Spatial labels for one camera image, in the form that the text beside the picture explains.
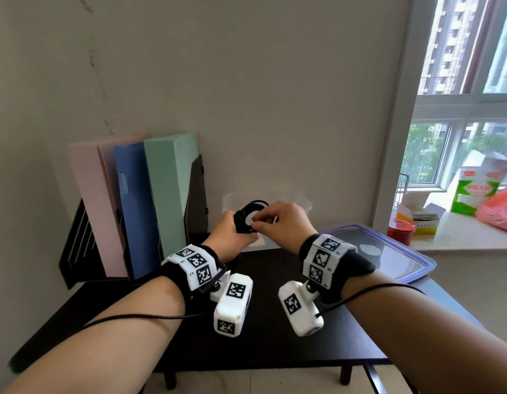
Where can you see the green file folder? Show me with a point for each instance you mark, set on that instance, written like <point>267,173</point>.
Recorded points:
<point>169,188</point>

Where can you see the person's right forearm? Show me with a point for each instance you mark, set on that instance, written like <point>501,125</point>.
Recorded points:
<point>421,336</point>

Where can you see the green and white carton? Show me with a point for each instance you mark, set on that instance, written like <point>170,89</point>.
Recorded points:
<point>473,188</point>

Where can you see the person's right hand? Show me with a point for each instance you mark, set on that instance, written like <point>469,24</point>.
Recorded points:
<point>292,225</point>

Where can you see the black marker wristband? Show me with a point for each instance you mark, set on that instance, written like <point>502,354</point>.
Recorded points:
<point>194,264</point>
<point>327,258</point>

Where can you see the clear blue-rimmed container lid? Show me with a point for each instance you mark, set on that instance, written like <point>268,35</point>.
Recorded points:
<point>397,254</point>

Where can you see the clear plastic container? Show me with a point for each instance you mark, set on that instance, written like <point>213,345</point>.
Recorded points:
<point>294,198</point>

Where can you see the black table leg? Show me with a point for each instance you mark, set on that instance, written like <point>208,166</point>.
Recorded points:
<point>170,380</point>
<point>346,374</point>

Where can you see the white window frame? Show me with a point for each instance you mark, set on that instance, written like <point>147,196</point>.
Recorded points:
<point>446,106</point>

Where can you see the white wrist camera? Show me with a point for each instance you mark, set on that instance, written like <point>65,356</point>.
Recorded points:
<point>233,303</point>
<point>298,309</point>

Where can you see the pink file folder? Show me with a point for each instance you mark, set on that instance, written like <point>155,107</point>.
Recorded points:
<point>95,201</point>

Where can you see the person's left forearm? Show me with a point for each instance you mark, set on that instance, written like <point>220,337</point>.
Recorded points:
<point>114,336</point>

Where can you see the person's left hand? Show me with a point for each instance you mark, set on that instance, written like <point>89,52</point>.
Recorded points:
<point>222,237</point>

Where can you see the black file holder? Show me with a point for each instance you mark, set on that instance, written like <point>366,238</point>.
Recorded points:
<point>75,258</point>

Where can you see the person's right fingers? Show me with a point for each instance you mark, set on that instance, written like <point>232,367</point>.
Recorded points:
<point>265,217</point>

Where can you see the red plastic bag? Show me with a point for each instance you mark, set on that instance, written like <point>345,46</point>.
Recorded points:
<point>499,211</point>

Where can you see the red round tin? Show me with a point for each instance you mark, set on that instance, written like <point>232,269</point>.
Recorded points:
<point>400,233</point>

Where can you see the yellow and white box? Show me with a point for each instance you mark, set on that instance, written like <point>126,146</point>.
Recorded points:
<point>425,221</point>

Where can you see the person's left fingers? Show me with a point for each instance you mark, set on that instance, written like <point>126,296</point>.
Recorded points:
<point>245,238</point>

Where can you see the blue file folder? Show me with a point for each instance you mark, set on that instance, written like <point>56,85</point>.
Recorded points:
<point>134,209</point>

